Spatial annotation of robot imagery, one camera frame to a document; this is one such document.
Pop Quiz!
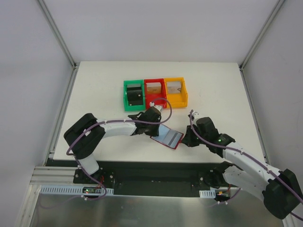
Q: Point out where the right aluminium frame post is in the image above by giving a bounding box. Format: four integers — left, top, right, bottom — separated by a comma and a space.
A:
239, 0, 287, 71

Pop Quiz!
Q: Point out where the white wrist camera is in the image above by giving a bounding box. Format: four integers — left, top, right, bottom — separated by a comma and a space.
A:
189, 110, 200, 120
150, 102, 163, 114

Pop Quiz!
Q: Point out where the red leather card holder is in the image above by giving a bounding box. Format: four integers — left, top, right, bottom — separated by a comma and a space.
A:
149, 124, 185, 150

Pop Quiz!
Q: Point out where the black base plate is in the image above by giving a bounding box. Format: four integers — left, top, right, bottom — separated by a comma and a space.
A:
46, 158, 240, 197

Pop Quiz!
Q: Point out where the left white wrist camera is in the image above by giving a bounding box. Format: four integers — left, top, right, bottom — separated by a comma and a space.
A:
150, 102, 163, 114

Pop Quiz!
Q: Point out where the left aluminium frame post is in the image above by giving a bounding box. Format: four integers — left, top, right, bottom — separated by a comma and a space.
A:
36, 0, 77, 69

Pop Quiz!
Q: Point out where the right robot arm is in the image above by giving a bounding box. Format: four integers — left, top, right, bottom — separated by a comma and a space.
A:
182, 112, 303, 219

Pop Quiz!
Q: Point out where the left white cable duct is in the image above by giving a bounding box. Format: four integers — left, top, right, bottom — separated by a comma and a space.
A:
40, 185, 114, 196

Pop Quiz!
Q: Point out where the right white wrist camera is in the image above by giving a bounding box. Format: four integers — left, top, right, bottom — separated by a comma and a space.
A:
189, 110, 200, 120

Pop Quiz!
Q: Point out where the red plastic bin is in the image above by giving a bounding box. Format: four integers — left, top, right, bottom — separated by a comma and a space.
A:
144, 79, 167, 109

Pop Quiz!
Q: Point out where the white cable duct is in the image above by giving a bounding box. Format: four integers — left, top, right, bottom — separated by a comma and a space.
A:
199, 189, 216, 199
40, 185, 114, 196

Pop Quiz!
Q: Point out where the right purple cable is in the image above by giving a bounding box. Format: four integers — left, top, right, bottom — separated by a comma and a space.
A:
188, 109, 303, 220

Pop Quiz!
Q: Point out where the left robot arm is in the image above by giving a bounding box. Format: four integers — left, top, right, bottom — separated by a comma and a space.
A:
63, 105, 162, 184

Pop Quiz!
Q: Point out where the black card in green bin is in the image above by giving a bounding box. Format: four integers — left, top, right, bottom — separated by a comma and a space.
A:
126, 84, 143, 106

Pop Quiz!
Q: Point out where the green plastic bin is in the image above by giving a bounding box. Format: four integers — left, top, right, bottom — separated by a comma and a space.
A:
123, 79, 146, 112

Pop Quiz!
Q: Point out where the aluminium frame post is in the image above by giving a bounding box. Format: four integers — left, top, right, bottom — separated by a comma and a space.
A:
36, 0, 77, 69
239, 0, 287, 71

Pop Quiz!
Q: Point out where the yellow plastic bin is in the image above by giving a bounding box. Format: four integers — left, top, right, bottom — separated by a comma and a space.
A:
164, 77, 188, 108

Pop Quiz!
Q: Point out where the right white cable duct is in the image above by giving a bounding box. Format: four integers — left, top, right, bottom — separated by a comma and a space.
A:
199, 189, 216, 199

